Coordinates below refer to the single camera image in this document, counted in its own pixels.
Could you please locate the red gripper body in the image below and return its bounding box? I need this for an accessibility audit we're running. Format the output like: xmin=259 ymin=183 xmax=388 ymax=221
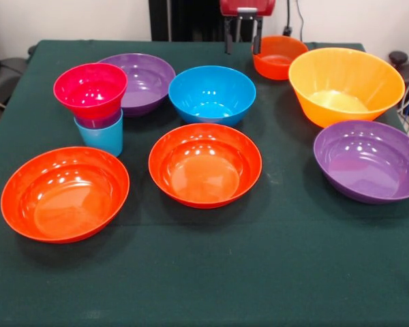
xmin=219 ymin=0 xmax=277 ymax=20

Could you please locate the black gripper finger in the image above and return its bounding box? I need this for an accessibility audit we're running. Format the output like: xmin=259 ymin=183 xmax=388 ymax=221
xmin=252 ymin=17 xmax=264 ymax=56
xmin=224 ymin=16 xmax=238 ymax=56

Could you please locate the small deep orange bowl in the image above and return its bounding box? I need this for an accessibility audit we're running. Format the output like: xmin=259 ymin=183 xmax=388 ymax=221
xmin=252 ymin=35 xmax=309 ymax=81

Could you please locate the blue plastic bowl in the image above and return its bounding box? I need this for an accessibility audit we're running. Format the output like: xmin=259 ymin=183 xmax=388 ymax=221
xmin=168 ymin=65 xmax=257 ymax=127

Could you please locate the purple plastic bowl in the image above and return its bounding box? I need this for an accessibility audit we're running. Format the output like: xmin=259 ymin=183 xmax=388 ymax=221
xmin=97 ymin=52 xmax=177 ymax=119
xmin=313 ymin=119 xmax=409 ymax=205

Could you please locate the pink plastic bowl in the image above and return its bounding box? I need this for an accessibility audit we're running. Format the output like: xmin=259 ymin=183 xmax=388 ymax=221
xmin=52 ymin=62 xmax=129 ymax=120

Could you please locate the purple plastic cup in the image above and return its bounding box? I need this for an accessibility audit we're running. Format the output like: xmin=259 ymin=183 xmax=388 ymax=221
xmin=75 ymin=108 xmax=123 ymax=129

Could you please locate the blue plastic cup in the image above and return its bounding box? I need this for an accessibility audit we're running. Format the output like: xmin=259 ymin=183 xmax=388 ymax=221
xmin=74 ymin=108 xmax=124 ymax=157

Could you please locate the wide red-orange bowl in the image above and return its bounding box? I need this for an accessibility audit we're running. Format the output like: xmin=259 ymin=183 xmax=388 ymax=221
xmin=148 ymin=122 xmax=262 ymax=208
xmin=0 ymin=146 xmax=130 ymax=245

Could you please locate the large yellow-orange bowl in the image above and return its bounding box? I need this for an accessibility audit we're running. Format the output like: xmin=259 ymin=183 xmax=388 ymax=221
xmin=288 ymin=47 xmax=406 ymax=129

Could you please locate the dark green tablecloth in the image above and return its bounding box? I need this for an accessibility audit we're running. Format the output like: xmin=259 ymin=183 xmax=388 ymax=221
xmin=0 ymin=40 xmax=409 ymax=327

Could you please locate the black cable with plug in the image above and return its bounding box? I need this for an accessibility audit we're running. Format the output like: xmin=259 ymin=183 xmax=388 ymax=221
xmin=282 ymin=0 xmax=293 ymax=38

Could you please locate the thin black cable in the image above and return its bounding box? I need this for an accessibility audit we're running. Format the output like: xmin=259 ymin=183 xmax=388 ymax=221
xmin=294 ymin=0 xmax=305 ymax=44

